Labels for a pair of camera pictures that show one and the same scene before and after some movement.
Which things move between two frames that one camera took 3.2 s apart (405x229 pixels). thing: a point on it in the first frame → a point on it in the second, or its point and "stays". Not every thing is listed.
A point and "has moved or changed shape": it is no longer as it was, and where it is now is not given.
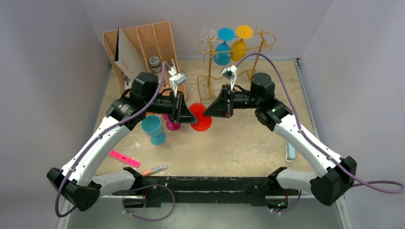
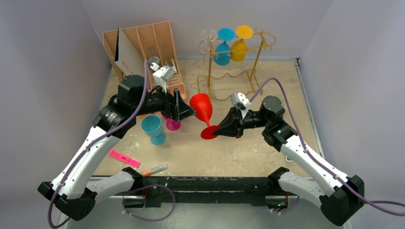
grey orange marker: x=150 y=171 stays
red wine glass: x=203 y=122 has moved or changed shape
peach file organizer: x=154 y=44 stays
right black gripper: x=226 y=101 → x=239 y=122
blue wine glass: x=151 y=124 stays
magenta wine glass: x=170 y=125 stays
